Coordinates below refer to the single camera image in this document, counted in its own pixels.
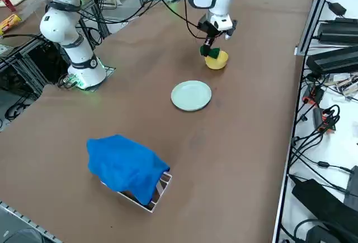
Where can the dark grey box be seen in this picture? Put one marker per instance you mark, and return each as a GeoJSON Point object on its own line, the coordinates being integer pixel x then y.
{"type": "Point", "coordinates": [352, 187]}

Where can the yellow snack packet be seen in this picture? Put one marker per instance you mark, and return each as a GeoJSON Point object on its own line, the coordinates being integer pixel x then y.
{"type": "Point", "coordinates": [9, 23]}

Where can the big black power adapter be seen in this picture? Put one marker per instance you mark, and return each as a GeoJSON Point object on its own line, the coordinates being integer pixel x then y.
{"type": "Point", "coordinates": [316, 198]}

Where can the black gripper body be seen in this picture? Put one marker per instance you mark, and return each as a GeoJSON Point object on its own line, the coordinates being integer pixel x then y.
{"type": "Point", "coordinates": [208, 29]}

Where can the small yellow dish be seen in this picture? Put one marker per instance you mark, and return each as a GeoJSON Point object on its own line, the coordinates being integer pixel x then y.
{"type": "Point", "coordinates": [216, 63]}

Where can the small black adapter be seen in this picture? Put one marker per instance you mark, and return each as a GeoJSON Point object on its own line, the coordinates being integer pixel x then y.
{"type": "Point", "coordinates": [337, 8]}

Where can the ribbed aluminium rail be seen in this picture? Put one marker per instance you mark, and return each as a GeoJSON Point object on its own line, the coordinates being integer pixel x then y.
{"type": "Point", "coordinates": [28, 218]}

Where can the white metal rack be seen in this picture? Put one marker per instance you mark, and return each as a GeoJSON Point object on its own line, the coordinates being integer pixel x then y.
{"type": "Point", "coordinates": [151, 210]}

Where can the blue cloth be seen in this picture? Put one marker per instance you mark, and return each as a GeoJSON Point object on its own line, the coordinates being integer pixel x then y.
{"type": "Point", "coordinates": [123, 164]}

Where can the pale green plate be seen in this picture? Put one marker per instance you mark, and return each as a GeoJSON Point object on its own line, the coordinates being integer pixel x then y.
{"type": "Point", "coordinates": [191, 95]}

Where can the green and yellow sponge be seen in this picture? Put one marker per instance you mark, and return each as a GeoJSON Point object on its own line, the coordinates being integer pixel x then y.
{"type": "Point", "coordinates": [216, 52]}

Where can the aluminium arm base plate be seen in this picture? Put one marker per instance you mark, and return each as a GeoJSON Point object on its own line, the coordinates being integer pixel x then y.
{"type": "Point", "coordinates": [111, 69]}

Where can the black metal frame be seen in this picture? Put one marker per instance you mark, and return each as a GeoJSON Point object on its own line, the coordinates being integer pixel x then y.
{"type": "Point", "coordinates": [25, 58]}

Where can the aluminium post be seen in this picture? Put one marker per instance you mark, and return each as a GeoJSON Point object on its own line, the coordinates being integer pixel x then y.
{"type": "Point", "coordinates": [313, 16]}

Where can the black and orange device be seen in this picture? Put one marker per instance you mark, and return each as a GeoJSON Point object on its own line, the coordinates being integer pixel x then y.
{"type": "Point", "coordinates": [314, 95]}

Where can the grey and orange adapter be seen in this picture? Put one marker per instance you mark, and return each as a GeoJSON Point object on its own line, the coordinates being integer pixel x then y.
{"type": "Point", "coordinates": [321, 118]}

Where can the clear acrylic box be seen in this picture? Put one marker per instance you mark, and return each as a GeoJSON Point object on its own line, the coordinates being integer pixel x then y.
{"type": "Point", "coordinates": [28, 5]}

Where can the large black power brick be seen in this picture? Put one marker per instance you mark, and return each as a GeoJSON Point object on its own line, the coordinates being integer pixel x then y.
{"type": "Point", "coordinates": [332, 60]}
{"type": "Point", "coordinates": [338, 32]}

